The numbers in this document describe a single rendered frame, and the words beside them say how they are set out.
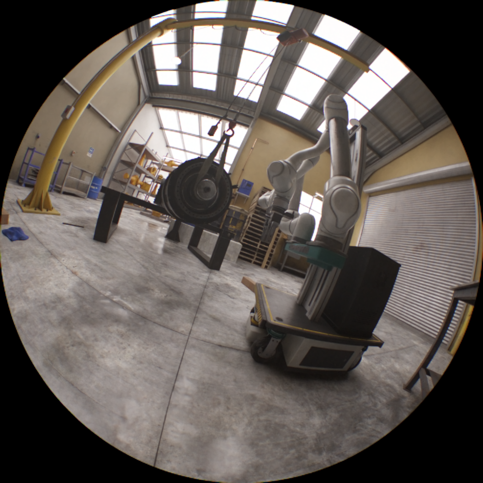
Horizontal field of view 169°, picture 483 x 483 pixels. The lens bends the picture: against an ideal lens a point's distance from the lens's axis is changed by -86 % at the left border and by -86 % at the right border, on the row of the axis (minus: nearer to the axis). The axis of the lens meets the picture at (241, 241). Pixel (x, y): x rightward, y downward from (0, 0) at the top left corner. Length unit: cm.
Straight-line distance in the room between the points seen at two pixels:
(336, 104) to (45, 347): 166
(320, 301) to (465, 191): 545
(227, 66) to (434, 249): 863
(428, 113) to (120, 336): 844
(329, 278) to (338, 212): 49
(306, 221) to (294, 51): 586
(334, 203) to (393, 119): 702
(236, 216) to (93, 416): 434
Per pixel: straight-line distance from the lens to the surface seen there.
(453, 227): 550
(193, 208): 126
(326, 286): 99
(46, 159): 304
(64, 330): 91
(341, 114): 97
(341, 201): 60
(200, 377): 82
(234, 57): 694
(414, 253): 560
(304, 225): 125
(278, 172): 71
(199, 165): 120
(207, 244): 382
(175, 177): 122
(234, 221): 432
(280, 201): 86
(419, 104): 752
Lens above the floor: 64
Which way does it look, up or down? 2 degrees down
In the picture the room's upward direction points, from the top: 21 degrees clockwise
